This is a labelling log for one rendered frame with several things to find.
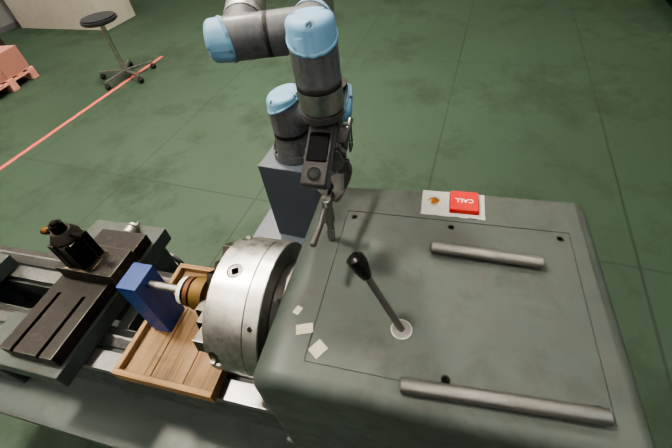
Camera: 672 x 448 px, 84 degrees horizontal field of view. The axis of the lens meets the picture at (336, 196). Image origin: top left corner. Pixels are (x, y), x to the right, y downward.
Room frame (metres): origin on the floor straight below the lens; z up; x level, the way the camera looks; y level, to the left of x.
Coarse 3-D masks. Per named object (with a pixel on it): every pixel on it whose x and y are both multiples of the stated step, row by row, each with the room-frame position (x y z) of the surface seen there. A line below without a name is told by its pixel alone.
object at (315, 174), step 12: (312, 132) 0.54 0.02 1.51; (324, 132) 0.54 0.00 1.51; (336, 132) 0.55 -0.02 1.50; (312, 144) 0.53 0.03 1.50; (324, 144) 0.52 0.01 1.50; (312, 156) 0.51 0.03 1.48; (324, 156) 0.50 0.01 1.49; (312, 168) 0.49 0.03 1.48; (324, 168) 0.49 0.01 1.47; (300, 180) 0.48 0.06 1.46; (312, 180) 0.47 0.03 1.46; (324, 180) 0.47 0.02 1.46
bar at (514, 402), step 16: (400, 384) 0.20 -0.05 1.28; (416, 384) 0.20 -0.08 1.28; (432, 384) 0.20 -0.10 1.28; (448, 384) 0.19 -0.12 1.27; (464, 400) 0.17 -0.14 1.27; (480, 400) 0.17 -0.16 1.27; (496, 400) 0.16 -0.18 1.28; (512, 400) 0.16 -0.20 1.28; (528, 400) 0.16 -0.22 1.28; (544, 400) 0.16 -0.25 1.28; (560, 416) 0.13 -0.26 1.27; (576, 416) 0.13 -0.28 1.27; (592, 416) 0.13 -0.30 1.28; (608, 416) 0.13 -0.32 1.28
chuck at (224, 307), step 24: (240, 240) 0.58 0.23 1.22; (264, 240) 0.58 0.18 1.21; (240, 264) 0.50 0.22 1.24; (216, 288) 0.45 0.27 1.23; (240, 288) 0.44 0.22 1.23; (216, 312) 0.41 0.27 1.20; (240, 312) 0.40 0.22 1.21; (216, 336) 0.38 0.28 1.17; (240, 336) 0.37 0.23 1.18; (240, 360) 0.34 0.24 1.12
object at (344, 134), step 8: (304, 120) 0.56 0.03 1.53; (312, 120) 0.54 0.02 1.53; (320, 120) 0.53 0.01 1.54; (328, 120) 0.53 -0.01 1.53; (336, 120) 0.54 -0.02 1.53; (344, 128) 0.60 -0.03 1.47; (336, 136) 0.57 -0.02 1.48; (344, 136) 0.57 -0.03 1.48; (352, 136) 0.60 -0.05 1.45; (336, 144) 0.54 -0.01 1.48; (344, 144) 0.55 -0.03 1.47; (352, 144) 0.60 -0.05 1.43; (336, 152) 0.53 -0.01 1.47; (344, 152) 0.53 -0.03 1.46; (336, 160) 0.53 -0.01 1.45; (336, 168) 0.53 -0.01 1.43
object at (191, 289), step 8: (192, 280) 0.57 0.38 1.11; (200, 280) 0.56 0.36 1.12; (184, 288) 0.54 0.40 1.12; (192, 288) 0.54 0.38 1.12; (200, 288) 0.53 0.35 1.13; (208, 288) 0.54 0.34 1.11; (184, 296) 0.53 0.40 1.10; (192, 296) 0.52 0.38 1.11; (200, 296) 0.52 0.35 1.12; (184, 304) 0.52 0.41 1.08; (192, 304) 0.51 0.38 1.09
